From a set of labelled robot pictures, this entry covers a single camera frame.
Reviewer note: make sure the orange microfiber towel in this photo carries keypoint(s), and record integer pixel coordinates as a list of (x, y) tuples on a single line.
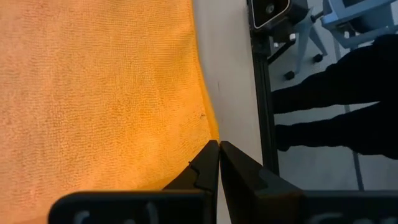
[(93, 93)]

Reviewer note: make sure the person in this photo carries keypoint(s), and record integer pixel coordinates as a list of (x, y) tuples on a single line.
[(342, 130)]

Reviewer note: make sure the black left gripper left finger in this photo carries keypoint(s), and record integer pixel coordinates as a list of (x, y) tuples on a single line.
[(205, 168)]

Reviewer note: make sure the black aluminium table frame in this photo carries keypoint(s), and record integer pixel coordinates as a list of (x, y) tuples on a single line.
[(265, 109)]

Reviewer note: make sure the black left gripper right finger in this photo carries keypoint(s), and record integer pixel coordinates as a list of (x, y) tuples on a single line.
[(245, 183)]

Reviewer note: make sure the black white-rimmed depth camera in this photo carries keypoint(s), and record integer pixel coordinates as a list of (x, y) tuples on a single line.
[(269, 12)]

